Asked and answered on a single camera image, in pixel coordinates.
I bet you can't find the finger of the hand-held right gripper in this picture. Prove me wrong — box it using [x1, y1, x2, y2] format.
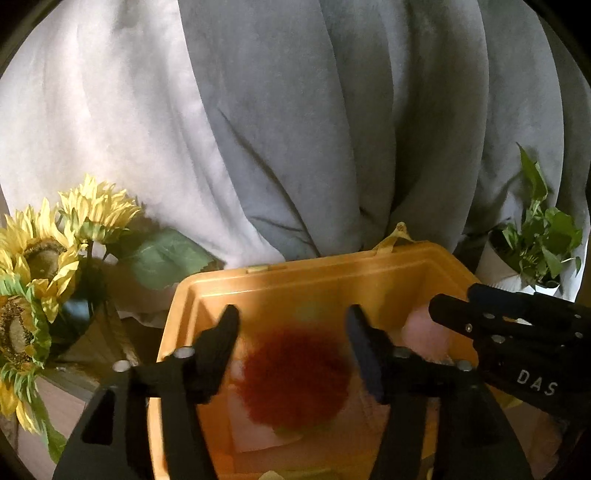
[429, 294, 491, 344]
[467, 284, 583, 320]

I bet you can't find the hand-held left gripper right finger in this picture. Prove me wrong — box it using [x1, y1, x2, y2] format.
[346, 305, 522, 480]

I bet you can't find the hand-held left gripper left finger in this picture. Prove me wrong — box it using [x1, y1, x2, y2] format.
[52, 305, 241, 480]

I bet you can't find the red plush strawberry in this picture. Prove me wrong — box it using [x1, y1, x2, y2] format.
[231, 328, 354, 437]

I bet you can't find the orange plastic crate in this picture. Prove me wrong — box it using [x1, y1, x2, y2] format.
[148, 223, 527, 480]

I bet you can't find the green leafy plant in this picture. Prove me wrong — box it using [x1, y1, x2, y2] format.
[501, 143, 583, 283]

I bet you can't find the grey flower vase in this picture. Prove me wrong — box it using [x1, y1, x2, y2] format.
[51, 286, 153, 372]

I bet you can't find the sunflower bouquet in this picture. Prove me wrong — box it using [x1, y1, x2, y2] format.
[0, 174, 225, 462]

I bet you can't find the grey curtain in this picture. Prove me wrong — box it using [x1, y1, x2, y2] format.
[178, 0, 591, 296]

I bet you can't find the white curtain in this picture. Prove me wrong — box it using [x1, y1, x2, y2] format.
[0, 0, 259, 324]

